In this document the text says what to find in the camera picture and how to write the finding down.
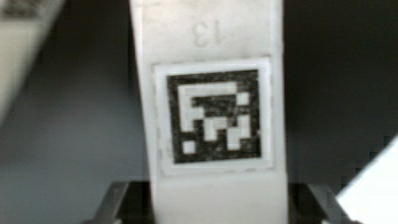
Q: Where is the white table leg front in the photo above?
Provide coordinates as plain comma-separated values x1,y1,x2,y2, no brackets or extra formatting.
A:
0,0,66,124

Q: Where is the white table leg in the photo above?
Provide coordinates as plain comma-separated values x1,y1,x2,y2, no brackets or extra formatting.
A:
0,0,66,124
128,0,288,224

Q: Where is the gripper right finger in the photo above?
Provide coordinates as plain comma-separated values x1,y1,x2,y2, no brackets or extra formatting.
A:
308,184,359,224

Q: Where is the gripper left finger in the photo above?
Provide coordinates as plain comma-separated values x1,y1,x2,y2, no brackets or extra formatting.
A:
82,182,128,224

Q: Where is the white square table top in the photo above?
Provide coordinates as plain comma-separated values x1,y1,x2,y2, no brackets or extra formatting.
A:
338,136,398,224

